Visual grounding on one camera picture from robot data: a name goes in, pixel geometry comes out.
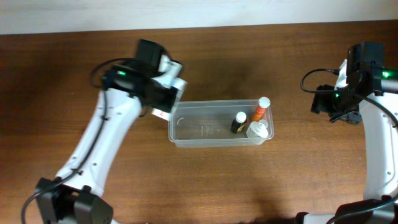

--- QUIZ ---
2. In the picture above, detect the white Panadol box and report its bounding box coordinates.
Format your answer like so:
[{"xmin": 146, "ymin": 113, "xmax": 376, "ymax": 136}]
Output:
[{"xmin": 152, "ymin": 108, "xmax": 171, "ymax": 121}]

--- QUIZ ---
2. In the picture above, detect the orange tube white cap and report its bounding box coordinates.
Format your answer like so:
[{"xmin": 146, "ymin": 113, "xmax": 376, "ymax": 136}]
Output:
[{"xmin": 251, "ymin": 96, "xmax": 271, "ymax": 121}]

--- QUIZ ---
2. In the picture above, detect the dark bottle white cap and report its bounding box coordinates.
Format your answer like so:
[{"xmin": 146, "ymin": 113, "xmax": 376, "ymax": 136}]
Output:
[{"xmin": 231, "ymin": 111, "xmax": 247, "ymax": 134}]

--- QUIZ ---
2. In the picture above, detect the white plastic bottle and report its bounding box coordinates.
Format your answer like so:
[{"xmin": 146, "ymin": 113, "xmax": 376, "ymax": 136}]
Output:
[{"xmin": 246, "ymin": 119, "xmax": 269, "ymax": 138}]

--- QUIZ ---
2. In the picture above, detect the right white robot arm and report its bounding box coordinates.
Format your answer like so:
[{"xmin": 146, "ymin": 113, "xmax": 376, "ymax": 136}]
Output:
[{"xmin": 294, "ymin": 42, "xmax": 397, "ymax": 224}]

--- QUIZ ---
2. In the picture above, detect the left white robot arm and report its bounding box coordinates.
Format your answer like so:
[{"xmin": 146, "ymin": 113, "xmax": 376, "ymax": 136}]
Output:
[{"xmin": 20, "ymin": 39, "xmax": 187, "ymax": 223}]

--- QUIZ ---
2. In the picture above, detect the clear plastic container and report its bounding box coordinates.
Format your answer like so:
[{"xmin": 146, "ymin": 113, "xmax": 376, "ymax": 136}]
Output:
[{"xmin": 169, "ymin": 99, "xmax": 274, "ymax": 148}]

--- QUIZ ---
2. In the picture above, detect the left black cable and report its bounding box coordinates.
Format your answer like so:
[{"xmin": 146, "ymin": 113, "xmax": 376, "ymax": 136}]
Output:
[{"xmin": 21, "ymin": 57, "xmax": 141, "ymax": 224}]

